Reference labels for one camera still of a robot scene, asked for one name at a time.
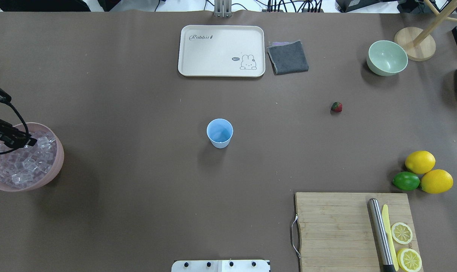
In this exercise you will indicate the wooden cup tree stand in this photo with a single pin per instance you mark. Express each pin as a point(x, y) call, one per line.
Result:
point(417, 43)

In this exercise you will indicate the pink bowl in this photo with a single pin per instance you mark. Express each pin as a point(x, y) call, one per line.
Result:
point(32, 126)

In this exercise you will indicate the lemon slice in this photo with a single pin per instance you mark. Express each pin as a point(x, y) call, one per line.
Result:
point(409, 260)
point(401, 233)

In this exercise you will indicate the pile of ice cubes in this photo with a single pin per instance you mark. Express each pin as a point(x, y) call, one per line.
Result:
point(26, 167)

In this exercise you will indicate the red strawberry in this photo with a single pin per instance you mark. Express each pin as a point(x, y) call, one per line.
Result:
point(337, 107)

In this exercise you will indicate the mint green bowl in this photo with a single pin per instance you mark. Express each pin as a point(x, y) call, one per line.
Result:
point(386, 58)

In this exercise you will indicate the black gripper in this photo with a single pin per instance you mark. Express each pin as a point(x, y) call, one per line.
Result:
point(2, 130)

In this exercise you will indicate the yellow lemon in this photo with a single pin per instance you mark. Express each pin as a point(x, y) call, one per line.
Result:
point(420, 162)
point(436, 181)

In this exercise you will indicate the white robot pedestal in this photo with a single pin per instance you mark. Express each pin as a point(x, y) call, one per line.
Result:
point(248, 265)

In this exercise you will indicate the cream rabbit tray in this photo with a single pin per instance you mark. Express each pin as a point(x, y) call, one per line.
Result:
point(222, 51)

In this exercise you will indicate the wooden cutting board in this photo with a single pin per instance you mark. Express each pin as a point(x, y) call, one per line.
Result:
point(336, 232)

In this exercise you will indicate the green lime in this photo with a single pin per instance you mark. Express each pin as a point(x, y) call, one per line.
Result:
point(407, 181)

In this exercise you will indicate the light blue plastic cup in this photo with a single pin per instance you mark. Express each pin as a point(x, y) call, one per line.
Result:
point(219, 132)

